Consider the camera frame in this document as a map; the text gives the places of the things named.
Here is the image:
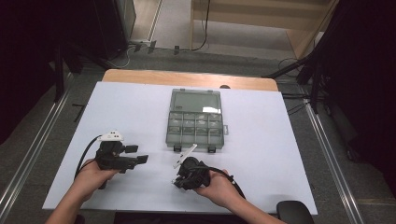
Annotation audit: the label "wooden table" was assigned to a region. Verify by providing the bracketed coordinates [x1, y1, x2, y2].
[101, 68, 279, 92]

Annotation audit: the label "person's dark clothing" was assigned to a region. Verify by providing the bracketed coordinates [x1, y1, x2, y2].
[74, 212, 250, 224]

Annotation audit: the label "person's left hand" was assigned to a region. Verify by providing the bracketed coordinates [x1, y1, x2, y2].
[74, 158, 121, 204]

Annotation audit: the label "black chair armrest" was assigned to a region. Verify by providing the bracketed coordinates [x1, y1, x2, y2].
[276, 200, 316, 224]

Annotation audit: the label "black floor cables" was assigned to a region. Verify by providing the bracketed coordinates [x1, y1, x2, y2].
[280, 92, 310, 117]

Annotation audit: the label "clear grey compartment box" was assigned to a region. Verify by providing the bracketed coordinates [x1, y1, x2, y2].
[164, 88, 230, 154]

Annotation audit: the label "black tripod stand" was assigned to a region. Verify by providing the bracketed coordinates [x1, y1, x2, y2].
[262, 46, 330, 115]

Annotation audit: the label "light wooden furniture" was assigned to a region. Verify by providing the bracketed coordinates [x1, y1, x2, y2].
[189, 0, 340, 60]

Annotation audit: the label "metal floor rail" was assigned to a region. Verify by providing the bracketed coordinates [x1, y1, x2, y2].
[303, 98, 366, 224]
[0, 90, 71, 216]

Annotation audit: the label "white board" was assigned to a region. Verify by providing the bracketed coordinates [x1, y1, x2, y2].
[41, 81, 318, 216]

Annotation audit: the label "white floor cable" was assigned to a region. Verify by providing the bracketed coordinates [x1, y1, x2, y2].
[106, 46, 133, 70]

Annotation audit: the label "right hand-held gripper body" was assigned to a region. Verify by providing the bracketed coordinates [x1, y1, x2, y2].
[172, 143, 212, 191]

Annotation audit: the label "black hanging cable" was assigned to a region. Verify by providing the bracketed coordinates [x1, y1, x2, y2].
[173, 0, 212, 56]

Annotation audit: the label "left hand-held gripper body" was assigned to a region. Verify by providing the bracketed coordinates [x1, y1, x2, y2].
[94, 130, 140, 190]

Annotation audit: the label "black cabinet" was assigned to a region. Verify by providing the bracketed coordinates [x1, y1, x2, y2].
[92, 0, 138, 62]

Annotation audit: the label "black metal stand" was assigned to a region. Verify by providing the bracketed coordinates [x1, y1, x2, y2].
[51, 42, 67, 105]

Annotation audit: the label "person's right hand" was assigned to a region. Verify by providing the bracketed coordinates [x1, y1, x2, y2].
[191, 168, 243, 210]

